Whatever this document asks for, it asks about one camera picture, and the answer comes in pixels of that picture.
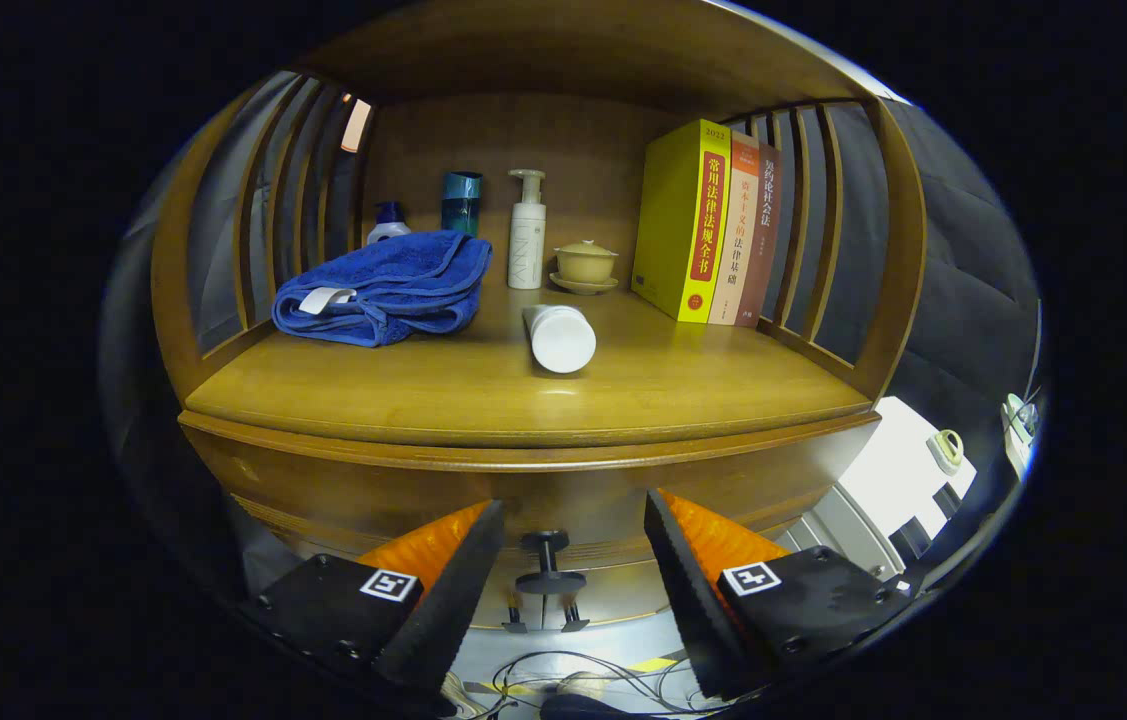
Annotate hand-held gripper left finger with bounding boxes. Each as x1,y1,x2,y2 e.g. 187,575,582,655
241,498,506,701

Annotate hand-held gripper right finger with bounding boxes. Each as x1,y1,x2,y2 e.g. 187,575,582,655
643,488,924,701

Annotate black drawer knob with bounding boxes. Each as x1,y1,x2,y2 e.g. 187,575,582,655
515,530,588,597

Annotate brown wooden drawer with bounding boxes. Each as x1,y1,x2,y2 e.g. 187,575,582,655
178,410,882,631

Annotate white and green tube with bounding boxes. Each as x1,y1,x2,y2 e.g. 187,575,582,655
521,304,598,375

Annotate wooden cabinet door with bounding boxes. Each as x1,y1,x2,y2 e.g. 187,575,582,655
545,585,669,631
478,590,546,633

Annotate wooden countertop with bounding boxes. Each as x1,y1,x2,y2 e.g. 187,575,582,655
183,285,874,449

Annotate white side cabinet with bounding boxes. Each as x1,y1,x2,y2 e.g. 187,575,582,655
778,396,979,581

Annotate brown wooden cabinet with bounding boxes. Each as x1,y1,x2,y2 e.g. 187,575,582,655
150,0,927,636

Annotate blue folded towel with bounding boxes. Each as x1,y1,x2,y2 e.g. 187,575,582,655
271,230,494,349

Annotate beige lidded tea bowl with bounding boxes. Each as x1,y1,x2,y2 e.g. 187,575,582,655
550,240,620,296

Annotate orange and cream book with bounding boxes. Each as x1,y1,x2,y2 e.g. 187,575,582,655
708,130,762,326

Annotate brown book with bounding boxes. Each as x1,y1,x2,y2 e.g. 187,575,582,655
735,145,784,328

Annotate white pump bottle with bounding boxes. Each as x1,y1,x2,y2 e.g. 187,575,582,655
507,169,548,291

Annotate white side desk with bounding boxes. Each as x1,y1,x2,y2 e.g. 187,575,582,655
1000,392,1039,481

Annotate yellow book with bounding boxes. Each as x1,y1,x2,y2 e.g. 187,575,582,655
631,119,732,324

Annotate small white blue-capped bottle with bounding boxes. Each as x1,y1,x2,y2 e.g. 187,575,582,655
366,201,413,245

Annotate teal bottle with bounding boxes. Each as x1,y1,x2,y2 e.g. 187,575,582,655
441,171,484,238

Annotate floor cables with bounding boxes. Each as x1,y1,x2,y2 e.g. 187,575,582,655
443,650,714,720

